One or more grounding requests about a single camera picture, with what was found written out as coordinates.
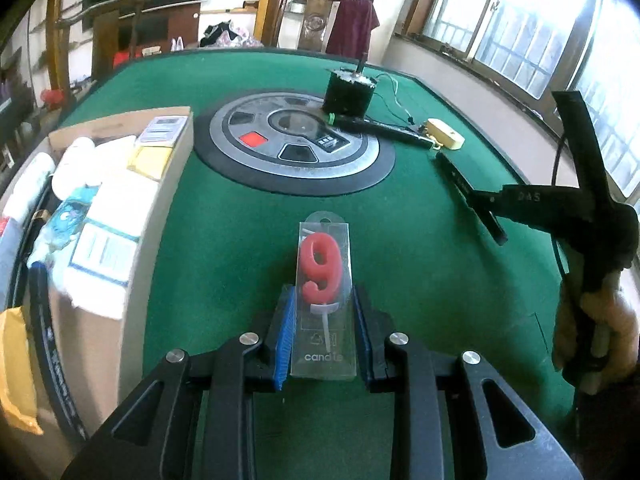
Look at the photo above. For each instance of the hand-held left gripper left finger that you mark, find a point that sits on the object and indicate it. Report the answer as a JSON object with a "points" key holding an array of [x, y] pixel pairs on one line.
{"points": [[284, 340]]}

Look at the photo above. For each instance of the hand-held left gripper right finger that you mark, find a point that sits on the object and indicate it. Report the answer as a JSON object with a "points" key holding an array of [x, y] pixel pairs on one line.
{"points": [[361, 330]]}

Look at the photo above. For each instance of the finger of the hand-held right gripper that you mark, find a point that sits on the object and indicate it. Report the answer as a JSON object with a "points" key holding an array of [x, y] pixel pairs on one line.
{"points": [[525, 200]]}

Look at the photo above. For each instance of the black pen purple cap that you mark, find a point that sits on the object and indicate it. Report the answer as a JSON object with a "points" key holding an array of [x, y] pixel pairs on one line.
{"points": [[460, 185]]}

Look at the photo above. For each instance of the red number candle pack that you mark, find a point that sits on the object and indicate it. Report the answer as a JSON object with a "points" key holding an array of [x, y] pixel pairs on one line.
{"points": [[322, 270]]}

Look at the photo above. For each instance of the cardboard box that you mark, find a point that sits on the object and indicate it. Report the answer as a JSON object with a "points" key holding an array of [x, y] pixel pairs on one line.
{"points": [[150, 260]]}

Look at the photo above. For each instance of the white medicine box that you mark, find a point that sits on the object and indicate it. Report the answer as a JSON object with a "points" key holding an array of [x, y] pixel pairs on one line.
{"points": [[102, 255]]}

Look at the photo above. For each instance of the plain white box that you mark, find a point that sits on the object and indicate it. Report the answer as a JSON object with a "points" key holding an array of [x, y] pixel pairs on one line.
{"points": [[125, 200]]}

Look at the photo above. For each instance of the yellow flat pack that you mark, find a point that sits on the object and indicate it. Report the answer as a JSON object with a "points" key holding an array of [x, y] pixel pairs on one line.
{"points": [[150, 160]]}

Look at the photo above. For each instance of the small grey white box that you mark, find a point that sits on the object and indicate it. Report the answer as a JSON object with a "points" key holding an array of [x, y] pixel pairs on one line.
{"points": [[162, 132]]}

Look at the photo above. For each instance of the white soft pack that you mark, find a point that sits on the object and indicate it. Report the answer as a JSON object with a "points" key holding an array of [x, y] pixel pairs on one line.
{"points": [[117, 150]]}

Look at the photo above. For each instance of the yellow foil packet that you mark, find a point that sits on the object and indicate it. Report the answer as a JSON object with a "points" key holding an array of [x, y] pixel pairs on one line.
{"points": [[15, 370]]}

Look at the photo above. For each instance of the person's right hand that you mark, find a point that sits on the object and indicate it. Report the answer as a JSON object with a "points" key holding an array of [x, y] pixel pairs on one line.
{"points": [[617, 320]]}

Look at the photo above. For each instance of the black marker green tip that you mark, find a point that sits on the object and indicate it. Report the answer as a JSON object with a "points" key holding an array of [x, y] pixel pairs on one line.
{"points": [[385, 130]]}

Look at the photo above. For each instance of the window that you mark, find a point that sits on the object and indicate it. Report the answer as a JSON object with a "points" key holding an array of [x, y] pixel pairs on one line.
{"points": [[525, 35]]}

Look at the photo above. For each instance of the black motor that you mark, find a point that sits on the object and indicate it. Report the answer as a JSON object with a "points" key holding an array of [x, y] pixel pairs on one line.
{"points": [[347, 95]]}

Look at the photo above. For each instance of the round table control panel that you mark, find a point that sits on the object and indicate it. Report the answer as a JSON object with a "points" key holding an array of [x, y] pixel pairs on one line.
{"points": [[230, 125]]}

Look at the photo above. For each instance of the maroon cloth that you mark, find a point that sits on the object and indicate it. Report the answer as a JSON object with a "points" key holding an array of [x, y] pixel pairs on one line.
{"points": [[350, 25]]}

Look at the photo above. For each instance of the pile of clothes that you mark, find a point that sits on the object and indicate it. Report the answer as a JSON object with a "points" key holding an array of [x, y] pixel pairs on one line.
{"points": [[230, 35]]}

